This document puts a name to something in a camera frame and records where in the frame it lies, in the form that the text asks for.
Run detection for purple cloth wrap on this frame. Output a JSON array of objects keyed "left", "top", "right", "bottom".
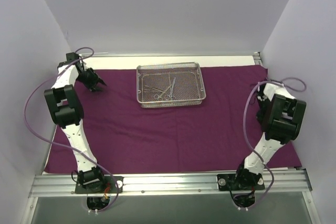
[{"left": 43, "top": 65, "right": 302, "bottom": 175}]

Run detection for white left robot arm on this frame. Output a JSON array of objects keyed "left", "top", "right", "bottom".
[{"left": 44, "top": 59, "right": 106, "bottom": 192}]

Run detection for metal mesh instrument tray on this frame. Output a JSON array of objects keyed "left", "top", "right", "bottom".
[{"left": 136, "top": 62, "right": 206, "bottom": 109}]

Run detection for aluminium right side rail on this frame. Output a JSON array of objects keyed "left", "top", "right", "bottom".
[{"left": 253, "top": 52, "right": 263, "bottom": 66}]

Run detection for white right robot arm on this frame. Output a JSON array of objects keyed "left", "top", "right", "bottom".
[{"left": 233, "top": 80, "right": 307, "bottom": 189}]

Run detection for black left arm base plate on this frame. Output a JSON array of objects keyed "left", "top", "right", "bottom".
[{"left": 75, "top": 175, "right": 124, "bottom": 194}]

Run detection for aluminium front rail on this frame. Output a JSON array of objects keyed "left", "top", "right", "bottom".
[{"left": 29, "top": 168, "right": 312, "bottom": 197}]

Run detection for aluminium rail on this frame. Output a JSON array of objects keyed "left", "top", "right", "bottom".
[
  {"left": 253, "top": 52, "right": 263, "bottom": 66},
  {"left": 29, "top": 168, "right": 312, "bottom": 197}
]

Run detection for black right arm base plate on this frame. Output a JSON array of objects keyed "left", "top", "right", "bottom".
[{"left": 216, "top": 173, "right": 265, "bottom": 191}]

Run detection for steel surgical scissors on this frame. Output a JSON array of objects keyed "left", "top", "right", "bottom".
[{"left": 165, "top": 78, "right": 176, "bottom": 101}]

